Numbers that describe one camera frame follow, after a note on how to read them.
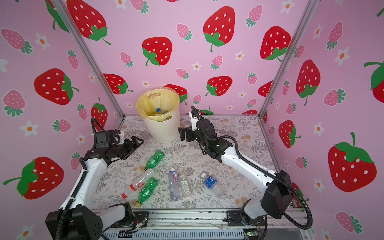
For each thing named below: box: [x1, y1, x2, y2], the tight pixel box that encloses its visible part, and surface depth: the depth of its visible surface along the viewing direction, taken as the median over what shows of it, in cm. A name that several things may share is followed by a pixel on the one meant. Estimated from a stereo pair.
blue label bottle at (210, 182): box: [201, 172, 226, 196], surface depth 83 cm
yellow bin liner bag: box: [136, 86, 180, 122], surface depth 99 cm
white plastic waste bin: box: [143, 95, 181, 144], surface depth 94 cm
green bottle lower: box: [135, 177, 159, 208], surface depth 81 cm
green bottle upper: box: [142, 150, 165, 173], surface depth 92 cm
